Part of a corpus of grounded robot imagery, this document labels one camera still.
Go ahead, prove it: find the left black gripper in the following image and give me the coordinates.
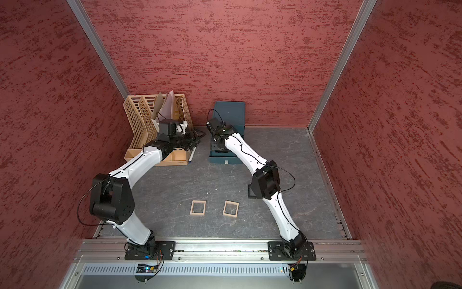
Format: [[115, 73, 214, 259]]
[[170, 127, 206, 150]]

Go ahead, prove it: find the teal bottom drawer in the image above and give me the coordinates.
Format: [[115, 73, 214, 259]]
[[209, 150, 243, 164]]

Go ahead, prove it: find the black brooch box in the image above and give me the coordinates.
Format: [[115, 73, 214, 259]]
[[248, 184, 256, 199]]

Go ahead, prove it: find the pink brooch box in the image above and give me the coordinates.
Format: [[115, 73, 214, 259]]
[[223, 201, 239, 218], [190, 200, 206, 216]]

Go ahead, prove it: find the black brooch box diamond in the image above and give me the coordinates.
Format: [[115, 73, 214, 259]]
[[211, 140, 228, 153]]

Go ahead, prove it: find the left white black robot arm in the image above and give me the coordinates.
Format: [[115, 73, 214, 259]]
[[89, 128, 200, 260]]

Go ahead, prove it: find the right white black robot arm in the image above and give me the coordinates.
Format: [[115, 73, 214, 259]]
[[206, 119, 308, 259]]

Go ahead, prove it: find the teal drawer cabinet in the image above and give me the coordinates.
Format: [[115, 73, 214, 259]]
[[213, 101, 245, 136]]

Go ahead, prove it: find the blue white marker pen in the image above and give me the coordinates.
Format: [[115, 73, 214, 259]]
[[188, 148, 197, 163]]

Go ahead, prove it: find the pink folder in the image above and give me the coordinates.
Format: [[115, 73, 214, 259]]
[[152, 90, 185, 123]]

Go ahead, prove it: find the brown cardboard divider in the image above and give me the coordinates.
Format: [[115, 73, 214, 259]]
[[152, 92, 164, 120]]

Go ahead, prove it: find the tan plastic file organizer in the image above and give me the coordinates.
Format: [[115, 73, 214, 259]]
[[124, 93, 193, 162]]

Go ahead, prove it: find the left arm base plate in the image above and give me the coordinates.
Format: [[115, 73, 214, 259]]
[[124, 240, 176, 261]]

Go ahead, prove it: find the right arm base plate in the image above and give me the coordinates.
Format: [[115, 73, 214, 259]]
[[268, 242, 316, 261]]

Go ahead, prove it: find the aluminium mounting rail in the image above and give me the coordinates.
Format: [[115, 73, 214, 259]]
[[73, 237, 369, 264]]

